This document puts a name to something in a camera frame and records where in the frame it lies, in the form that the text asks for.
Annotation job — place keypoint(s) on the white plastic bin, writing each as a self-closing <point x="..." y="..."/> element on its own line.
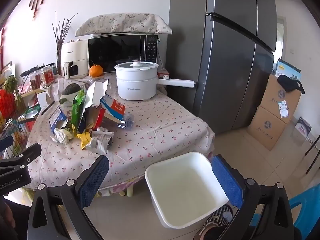
<point x="185" y="195"/>

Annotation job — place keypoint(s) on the black pen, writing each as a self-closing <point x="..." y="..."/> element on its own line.
<point x="47" y="108"/>

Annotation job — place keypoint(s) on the cardboard box with white label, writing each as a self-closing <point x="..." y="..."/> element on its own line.
<point x="277" y="102"/>

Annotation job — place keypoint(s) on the white bowl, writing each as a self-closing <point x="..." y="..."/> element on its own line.
<point x="66" y="99"/>

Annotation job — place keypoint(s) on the striped slipper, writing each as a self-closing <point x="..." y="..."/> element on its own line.
<point x="220" y="217"/>

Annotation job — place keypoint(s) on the black chair legs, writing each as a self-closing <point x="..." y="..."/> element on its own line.
<point x="312" y="155"/>

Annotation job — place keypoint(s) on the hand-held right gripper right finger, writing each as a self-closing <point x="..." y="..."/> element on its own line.
<point x="226" y="180"/>

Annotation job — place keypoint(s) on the green snack packet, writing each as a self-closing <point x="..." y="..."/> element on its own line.
<point x="76" y="110"/>

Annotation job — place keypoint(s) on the person's left forearm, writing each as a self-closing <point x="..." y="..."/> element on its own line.
<point x="11" y="217"/>

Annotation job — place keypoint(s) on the floral cushion cloth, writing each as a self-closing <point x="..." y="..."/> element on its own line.
<point x="120" y="23"/>

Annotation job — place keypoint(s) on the crumpled white paper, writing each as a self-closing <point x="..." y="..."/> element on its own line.
<point x="60" y="135"/>

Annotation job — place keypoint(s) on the blue white printed box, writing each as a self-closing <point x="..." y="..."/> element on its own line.
<point x="303" y="128"/>

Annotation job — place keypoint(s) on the dried branches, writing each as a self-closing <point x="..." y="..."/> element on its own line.
<point x="60" y="45"/>

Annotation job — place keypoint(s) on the clear plastic bottle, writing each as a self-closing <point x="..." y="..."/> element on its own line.
<point x="126" y="122"/>

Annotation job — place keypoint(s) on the blue orange white paper bag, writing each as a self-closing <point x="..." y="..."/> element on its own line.
<point x="113" y="106"/>

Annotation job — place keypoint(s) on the blue white small box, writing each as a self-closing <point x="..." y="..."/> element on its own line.
<point x="56" y="118"/>

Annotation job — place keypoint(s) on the white paper box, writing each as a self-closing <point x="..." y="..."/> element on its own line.
<point x="42" y="98"/>

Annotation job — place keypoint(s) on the blue plastic stool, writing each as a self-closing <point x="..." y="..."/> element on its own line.
<point x="305" y="200"/>

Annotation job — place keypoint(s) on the crumpled grey printed wrapper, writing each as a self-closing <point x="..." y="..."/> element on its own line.
<point x="100" y="140"/>

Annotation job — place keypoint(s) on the yellow wrapper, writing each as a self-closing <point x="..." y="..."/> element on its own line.
<point x="85" y="138"/>

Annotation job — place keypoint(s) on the green pumpkin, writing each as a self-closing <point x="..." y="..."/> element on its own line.
<point x="71" y="88"/>

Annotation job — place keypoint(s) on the cherry print tablecloth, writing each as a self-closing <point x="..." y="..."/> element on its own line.
<point x="155" y="135"/>

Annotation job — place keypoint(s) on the white air fryer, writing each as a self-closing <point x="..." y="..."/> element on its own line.
<point x="75" y="55"/>

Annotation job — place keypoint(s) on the red packet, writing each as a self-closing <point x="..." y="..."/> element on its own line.
<point x="100" y="117"/>

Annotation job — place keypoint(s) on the red basket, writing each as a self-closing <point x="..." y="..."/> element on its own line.
<point x="6" y="105"/>

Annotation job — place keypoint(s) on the large orange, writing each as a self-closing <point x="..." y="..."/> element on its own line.
<point x="96" y="71"/>

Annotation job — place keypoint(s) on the green plant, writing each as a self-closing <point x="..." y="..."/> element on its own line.
<point x="8" y="86"/>

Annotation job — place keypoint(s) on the white electric cooking pot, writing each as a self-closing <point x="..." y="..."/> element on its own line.
<point x="135" y="87"/>

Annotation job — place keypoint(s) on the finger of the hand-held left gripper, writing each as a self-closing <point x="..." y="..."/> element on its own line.
<point x="6" y="143"/>
<point x="28" y="153"/>

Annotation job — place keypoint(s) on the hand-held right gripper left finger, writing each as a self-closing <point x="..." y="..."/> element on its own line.
<point x="93" y="180"/>

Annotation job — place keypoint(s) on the black microwave oven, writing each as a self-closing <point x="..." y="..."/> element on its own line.
<point x="115" y="50"/>

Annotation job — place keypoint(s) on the grey refrigerator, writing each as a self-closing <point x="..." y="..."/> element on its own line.
<point x="225" y="67"/>

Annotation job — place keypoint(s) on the white table leg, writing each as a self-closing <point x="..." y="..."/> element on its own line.
<point x="130" y="192"/>

